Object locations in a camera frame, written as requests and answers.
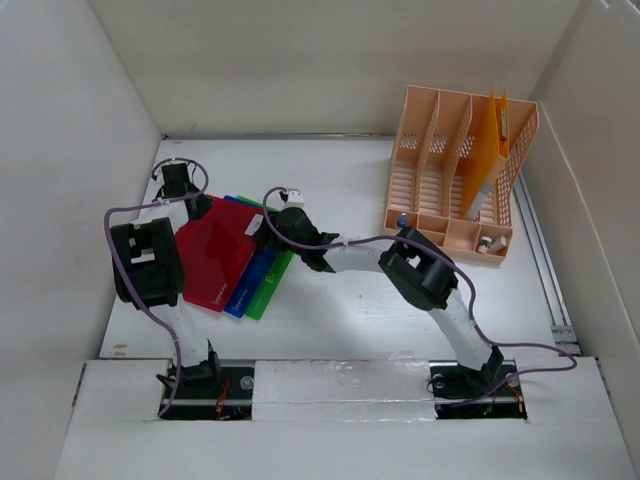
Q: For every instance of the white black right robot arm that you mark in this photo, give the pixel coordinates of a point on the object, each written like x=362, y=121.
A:
x=423, y=275

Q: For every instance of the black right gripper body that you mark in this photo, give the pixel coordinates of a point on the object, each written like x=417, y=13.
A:
x=270, y=240

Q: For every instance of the blue folder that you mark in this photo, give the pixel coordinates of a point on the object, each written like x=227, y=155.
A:
x=252, y=280

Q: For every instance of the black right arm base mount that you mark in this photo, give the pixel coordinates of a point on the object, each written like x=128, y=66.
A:
x=456, y=399

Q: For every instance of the red folder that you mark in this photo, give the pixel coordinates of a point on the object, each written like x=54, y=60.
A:
x=215, y=251

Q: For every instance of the orange folder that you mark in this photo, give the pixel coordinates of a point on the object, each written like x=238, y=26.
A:
x=488, y=155

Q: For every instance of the peach plastic file organizer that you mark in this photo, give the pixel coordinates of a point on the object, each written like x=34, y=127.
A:
x=433, y=141

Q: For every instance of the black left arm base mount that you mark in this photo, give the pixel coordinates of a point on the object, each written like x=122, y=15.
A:
x=229, y=400

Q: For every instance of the staples box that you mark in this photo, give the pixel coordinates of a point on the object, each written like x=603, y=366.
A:
x=498, y=244

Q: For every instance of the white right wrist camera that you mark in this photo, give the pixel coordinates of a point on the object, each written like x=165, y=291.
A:
x=292, y=198

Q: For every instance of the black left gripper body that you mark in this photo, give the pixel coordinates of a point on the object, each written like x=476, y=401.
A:
x=192, y=189

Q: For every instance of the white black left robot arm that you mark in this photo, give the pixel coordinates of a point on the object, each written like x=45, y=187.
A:
x=149, y=274

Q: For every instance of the green folder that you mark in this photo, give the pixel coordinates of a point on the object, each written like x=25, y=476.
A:
x=270, y=285

